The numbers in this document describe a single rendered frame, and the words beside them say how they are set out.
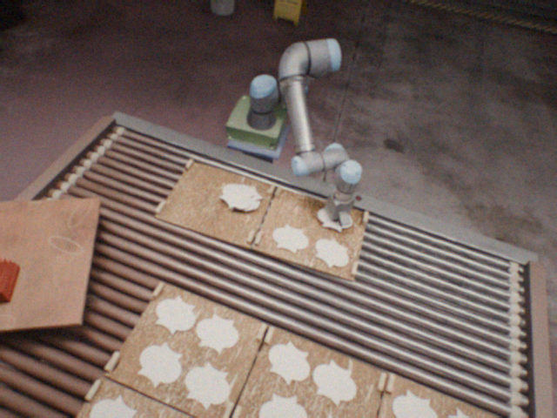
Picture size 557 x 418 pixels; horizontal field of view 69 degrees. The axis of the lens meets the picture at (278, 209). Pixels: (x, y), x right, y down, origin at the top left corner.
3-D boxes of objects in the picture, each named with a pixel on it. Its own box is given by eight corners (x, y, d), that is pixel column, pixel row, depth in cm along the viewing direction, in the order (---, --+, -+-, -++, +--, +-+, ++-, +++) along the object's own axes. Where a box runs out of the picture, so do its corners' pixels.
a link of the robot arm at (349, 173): (357, 156, 151) (366, 172, 146) (350, 176, 160) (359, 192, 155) (338, 159, 149) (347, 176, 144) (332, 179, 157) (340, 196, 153)
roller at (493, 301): (93, 156, 190) (90, 148, 186) (519, 309, 162) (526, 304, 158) (87, 163, 187) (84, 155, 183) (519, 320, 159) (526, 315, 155)
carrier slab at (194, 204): (191, 163, 187) (191, 160, 186) (276, 188, 183) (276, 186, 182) (154, 219, 166) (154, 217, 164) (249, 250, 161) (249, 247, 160)
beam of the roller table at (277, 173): (118, 119, 210) (117, 110, 205) (530, 260, 180) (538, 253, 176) (109, 129, 205) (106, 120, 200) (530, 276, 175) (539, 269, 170)
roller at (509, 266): (118, 131, 202) (117, 123, 198) (518, 269, 174) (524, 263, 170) (113, 137, 199) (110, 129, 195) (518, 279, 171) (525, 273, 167)
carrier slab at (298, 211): (278, 189, 183) (278, 186, 182) (366, 215, 178) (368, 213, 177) (252, 250, 161) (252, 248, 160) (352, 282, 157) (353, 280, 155)
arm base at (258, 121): (249, 109, 210) (249, 92, 202) (278, 113, 209) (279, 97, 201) (243, 128, 200) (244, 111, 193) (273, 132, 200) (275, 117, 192)
